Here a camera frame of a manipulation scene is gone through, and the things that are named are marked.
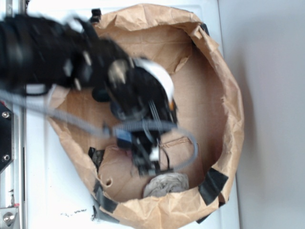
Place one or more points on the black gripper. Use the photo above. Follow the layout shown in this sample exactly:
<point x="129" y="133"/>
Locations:
<point x="145" y="149"/>

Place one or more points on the white paper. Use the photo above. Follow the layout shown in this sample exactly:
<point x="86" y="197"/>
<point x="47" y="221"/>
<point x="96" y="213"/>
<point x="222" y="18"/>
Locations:
<point x="163" y="184"/>

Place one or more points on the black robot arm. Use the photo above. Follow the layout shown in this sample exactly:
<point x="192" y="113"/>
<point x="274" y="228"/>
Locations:
<point x="39" y="51"/>

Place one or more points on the black tape strip inner left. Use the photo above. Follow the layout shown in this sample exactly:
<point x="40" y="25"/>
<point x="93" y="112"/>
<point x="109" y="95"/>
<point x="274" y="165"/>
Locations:
<point x="96" y="156"/>

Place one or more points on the black tape strip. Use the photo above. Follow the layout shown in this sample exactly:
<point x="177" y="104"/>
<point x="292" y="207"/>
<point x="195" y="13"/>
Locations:
<point x="95" y="15"/>
<point x="96" y="156"/>
<point x="212" y="185"/>
<point x="103" y="206"/>

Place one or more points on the black tape strip lower left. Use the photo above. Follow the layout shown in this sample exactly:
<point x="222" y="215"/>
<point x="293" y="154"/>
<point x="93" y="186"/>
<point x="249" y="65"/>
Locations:
<point x="103" y="206"/>

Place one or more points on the brown paper bag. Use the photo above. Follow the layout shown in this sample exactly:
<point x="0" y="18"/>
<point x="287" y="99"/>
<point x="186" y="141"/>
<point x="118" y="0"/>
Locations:
<point x="209" y="111"/>

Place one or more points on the black tape strip upper right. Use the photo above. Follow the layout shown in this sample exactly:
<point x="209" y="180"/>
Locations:
<point x="212" y="185"/>

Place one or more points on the black tape strip top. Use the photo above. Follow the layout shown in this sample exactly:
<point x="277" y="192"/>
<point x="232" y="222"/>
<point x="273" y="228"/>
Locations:
<point x="95" y="15"/>

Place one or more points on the aluminium extrusion rail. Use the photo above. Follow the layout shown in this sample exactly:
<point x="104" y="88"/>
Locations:
<point x="12" y="184"/>

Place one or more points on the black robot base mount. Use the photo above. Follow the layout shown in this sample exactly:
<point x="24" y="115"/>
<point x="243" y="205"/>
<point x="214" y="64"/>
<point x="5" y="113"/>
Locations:
<point x="6" y="135"/>

